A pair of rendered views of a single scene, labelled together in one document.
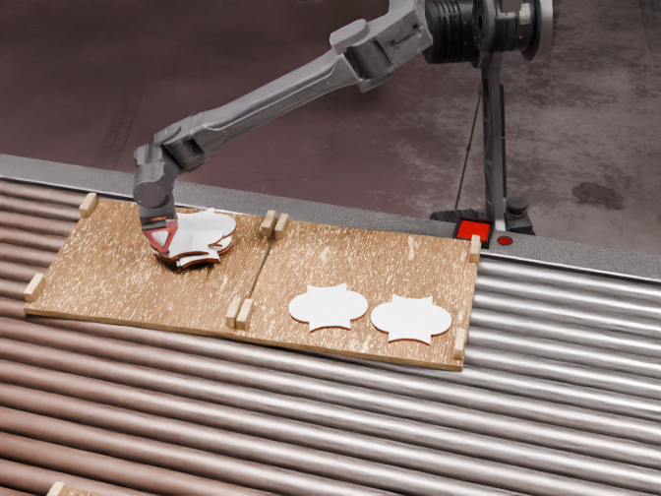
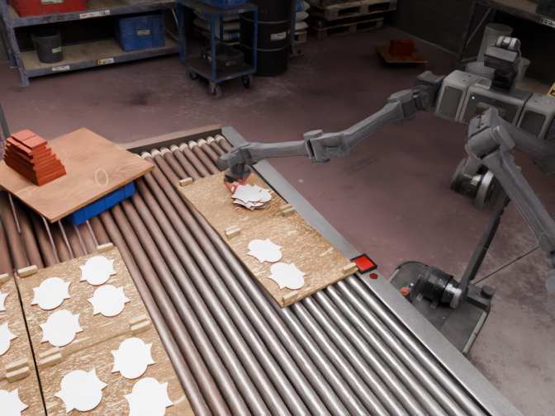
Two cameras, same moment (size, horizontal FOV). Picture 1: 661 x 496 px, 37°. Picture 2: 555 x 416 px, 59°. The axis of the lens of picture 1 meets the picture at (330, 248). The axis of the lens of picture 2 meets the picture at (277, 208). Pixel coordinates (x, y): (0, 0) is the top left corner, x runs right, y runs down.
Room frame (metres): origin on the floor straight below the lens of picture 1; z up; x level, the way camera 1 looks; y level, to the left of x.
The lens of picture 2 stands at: (0.29, -0.93, 2.23)
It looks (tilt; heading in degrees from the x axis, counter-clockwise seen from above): 38 degrees down; 40
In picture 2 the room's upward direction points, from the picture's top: 4 degrees clockwise
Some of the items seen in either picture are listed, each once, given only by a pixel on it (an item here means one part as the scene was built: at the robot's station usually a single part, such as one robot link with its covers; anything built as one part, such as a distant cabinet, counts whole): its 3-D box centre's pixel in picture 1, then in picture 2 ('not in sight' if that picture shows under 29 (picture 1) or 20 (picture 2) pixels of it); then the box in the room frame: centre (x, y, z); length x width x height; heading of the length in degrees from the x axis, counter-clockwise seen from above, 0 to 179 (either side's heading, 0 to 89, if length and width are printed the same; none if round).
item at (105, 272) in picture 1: (157, 263); (234, 199); (1.49, 0.34, 0.93); 0.41 x 0.35 x 0.02; 78
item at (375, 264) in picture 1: (364, 288); (288, 254); (1.39, -0.06, 0.93); 0.41 x 0.35 x 0.02; 77
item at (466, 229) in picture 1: (473, 232); (362, 263); (1.56, -0.29, 0.92); 0.06 x 0.06 x 0.01; 73
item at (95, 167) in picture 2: not in sight; (69, 168); (1.03, 0.87, 1.03); 0.50 x 0.50 x 0.02; 5
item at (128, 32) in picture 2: not in sight; (138, 27); (3.51, 4.09, 0.32); 0.50 x 0.41 x 0.37; 162
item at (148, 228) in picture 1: (159, 228); (234, 183); (1.47, 0.32, 1.03); 0.07 x 0.07 x 0.09; 13
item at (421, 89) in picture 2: not in sight; (419, 96); (1.96, -0.18, 1.45); 0.09 x 0.08 x 0.12; 96
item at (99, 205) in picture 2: not in sight; (83, 186); (1.04, 0.81, 0.97); 0.31 x 0.31 x 0.10; 5
